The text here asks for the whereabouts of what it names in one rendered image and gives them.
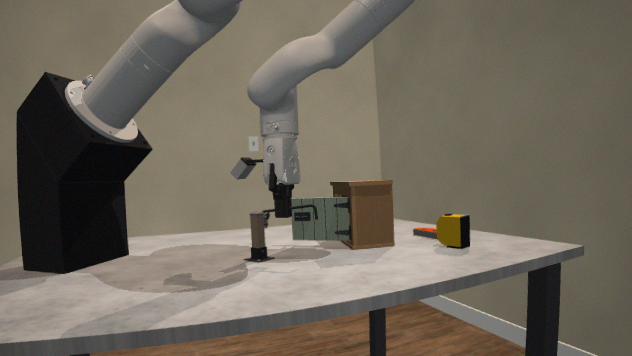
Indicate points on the yellow tape measure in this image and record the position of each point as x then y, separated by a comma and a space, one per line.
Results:
454, 230

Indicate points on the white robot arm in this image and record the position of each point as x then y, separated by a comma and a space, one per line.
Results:
170, 35

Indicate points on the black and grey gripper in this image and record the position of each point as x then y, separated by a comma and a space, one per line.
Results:
283, 163

